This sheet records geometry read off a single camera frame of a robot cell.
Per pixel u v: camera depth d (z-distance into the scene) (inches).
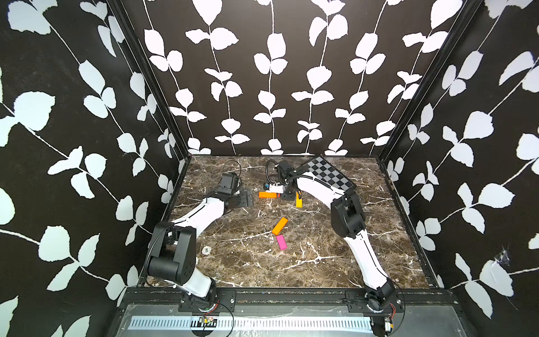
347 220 24.5
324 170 43.6
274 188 35.6
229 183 28.2
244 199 32.9
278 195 35.8
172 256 17.4
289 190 34.7
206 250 33.8
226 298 29.4
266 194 40.8
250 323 27.6
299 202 39.1
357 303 28.8
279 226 36.6
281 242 34.6
